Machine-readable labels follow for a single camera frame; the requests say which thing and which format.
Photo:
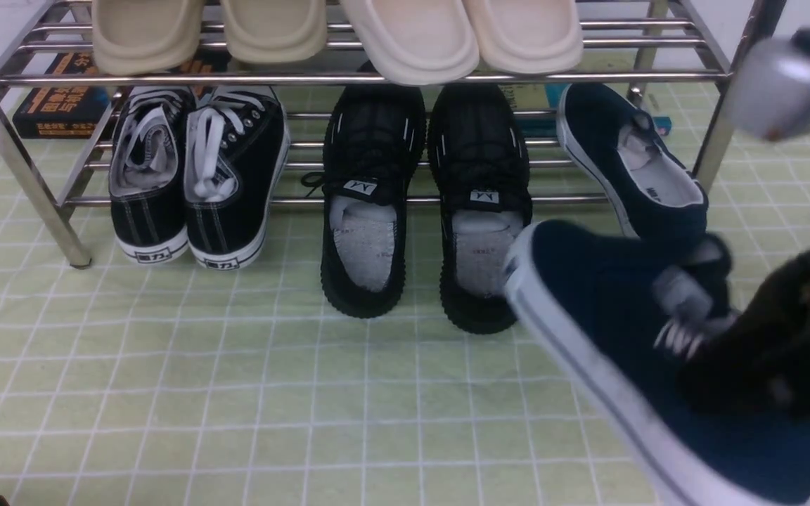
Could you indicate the stainless steel shoe rack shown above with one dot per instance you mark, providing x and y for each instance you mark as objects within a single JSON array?
[{"x": 672, "y": 42}]

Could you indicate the black knit sneaker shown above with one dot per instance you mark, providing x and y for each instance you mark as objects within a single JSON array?
[
  {"x": 479, "y": 162},
  {"x": 373, "y": 142}
]

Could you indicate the beige slipper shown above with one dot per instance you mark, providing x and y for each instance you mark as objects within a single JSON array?
[
  {"x": 271, "y": 32},
  {"x": 140, "y": 37}
]

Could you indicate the teal cover book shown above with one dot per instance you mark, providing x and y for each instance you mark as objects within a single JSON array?
[{"x": 535, "y": 107}]

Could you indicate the black canvas sneaker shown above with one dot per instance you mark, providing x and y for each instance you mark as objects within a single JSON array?
[
  {"x": 237, "y": 145},
  {"x": 146, "y": 174}
]

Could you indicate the black canvas sneaker right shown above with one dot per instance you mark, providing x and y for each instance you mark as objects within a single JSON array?
[{"x": 237, "y": 145}]

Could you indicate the black orange book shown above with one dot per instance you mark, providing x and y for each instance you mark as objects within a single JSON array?
[{"x": 73, "y": 112}]

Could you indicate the cream slipper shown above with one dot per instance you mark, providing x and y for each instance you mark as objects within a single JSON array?
[
  {"x": 415, "y": 42},
  {"x": 527, "y": 37}
]

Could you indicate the navy slip-on shoe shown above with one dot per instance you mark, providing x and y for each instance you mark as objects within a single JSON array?
[
  {"x": 655, "y": 197},
  {"x": 621, "y": 317}
]

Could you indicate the cream slipper far right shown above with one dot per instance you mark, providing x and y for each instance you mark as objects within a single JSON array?
[{"x": 527, "y": 37}]

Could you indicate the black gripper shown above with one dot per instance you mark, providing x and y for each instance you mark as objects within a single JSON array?
[{"x": 762, "y": 362}]

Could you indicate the beige slipper far left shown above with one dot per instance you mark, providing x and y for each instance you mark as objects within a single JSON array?
[{"x": 140, "y": 37}]

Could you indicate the black canvas sneaker left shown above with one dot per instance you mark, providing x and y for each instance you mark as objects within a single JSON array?
[{"x": 146, "y": 174}]

